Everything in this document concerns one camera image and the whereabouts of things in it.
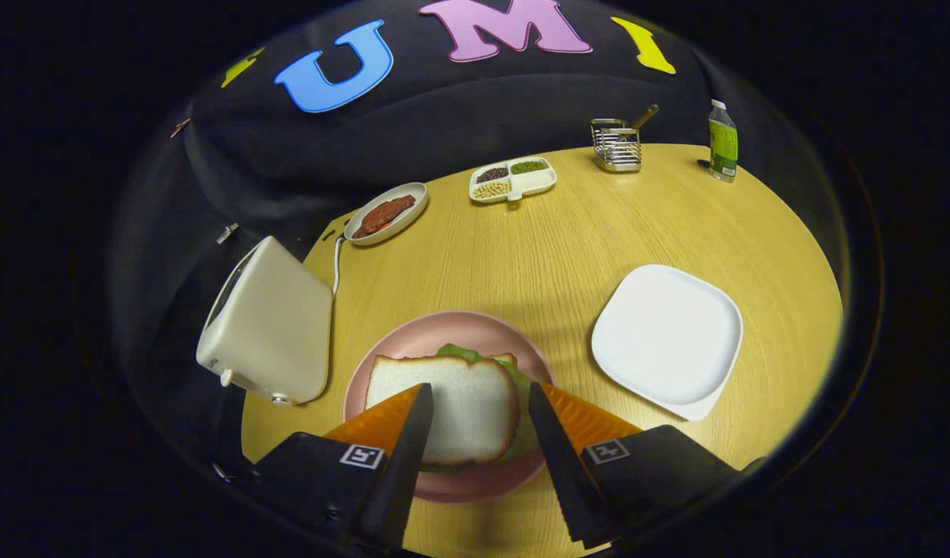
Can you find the silver clip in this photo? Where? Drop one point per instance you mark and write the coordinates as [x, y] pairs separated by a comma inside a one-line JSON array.
[[227, 232]]

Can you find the pink round plate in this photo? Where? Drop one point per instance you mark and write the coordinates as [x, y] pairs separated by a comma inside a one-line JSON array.
[[413, 333]]

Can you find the copper clip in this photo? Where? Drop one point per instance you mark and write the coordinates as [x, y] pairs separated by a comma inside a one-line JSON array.
[[182, 126]]

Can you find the green lettuce leaf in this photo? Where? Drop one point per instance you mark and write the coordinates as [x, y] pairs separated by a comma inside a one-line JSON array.
[[461, 353]]

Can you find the white square plate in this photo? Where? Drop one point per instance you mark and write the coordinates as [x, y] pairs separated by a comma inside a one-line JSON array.
[[667, 337]]

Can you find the yellow beans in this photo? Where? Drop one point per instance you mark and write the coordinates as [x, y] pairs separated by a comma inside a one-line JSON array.
[[492, 190]]

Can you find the white divided dish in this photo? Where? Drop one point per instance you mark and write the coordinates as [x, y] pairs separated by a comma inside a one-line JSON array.
[[537, 182]]

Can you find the black backdrop cloth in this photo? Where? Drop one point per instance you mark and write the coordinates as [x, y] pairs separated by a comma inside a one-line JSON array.
[[444, 108]]

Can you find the white toaster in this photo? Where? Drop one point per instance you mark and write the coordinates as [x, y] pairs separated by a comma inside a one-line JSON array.
[[266, 325]]

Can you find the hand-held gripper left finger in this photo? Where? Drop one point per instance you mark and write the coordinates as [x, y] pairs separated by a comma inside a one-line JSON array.
[[401, 473]]

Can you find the white bread slice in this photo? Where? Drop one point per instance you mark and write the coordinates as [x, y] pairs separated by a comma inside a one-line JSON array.
[[506, 358], [463, 411]]

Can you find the green label bottle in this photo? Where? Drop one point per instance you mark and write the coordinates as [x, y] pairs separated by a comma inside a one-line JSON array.
[[723, 143]]

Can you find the dark brown beans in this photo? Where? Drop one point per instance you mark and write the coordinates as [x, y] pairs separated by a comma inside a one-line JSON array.
[[492, 174]]

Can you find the brown meat slice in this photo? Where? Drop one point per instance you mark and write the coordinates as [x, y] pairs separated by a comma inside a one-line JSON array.
[[383, 215]]

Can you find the beige oval plate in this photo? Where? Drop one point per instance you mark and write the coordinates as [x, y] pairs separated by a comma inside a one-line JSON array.
[[411, 203]]

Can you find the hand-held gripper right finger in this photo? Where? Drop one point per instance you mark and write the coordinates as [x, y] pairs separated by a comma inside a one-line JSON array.
[[560, 473]]

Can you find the green beans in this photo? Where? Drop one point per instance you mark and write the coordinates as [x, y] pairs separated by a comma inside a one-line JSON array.
[[528, 167]]

